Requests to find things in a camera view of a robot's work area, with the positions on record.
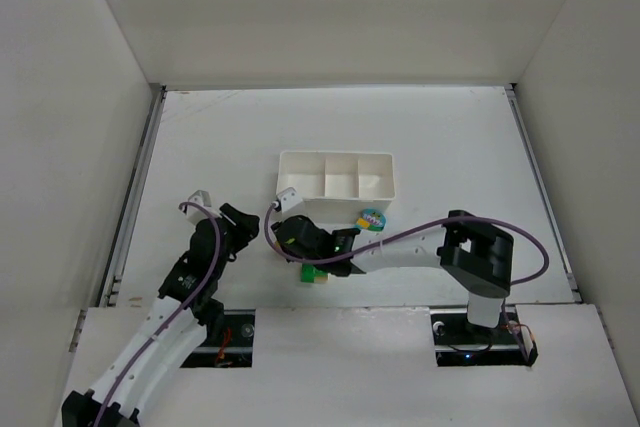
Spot green and yellow lego block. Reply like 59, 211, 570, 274
300, 264, 329, 284

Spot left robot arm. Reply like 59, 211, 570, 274
61, 200, 260, 426

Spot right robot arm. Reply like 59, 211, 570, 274
270, 211, 514, 328

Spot white three-compartment tray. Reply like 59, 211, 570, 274
276, 150, 396, 205

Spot multicolor lego cluster with frog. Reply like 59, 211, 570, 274
354, 208, 387, 232

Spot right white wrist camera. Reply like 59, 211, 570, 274
276, 187, 305, 217

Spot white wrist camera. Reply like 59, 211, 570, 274
181, 190, 212, 225
276, 187, 305, 217

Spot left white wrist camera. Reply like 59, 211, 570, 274
181, 190, 212, 225

